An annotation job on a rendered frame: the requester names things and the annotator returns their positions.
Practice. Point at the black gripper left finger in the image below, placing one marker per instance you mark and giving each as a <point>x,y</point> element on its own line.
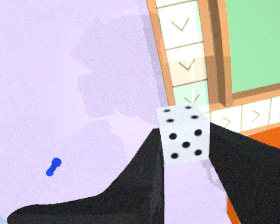
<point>136,196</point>

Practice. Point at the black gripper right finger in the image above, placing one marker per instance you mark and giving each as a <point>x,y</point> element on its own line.
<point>250,173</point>

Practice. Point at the white die with black pips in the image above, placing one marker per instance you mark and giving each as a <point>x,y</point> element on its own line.
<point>184,132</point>

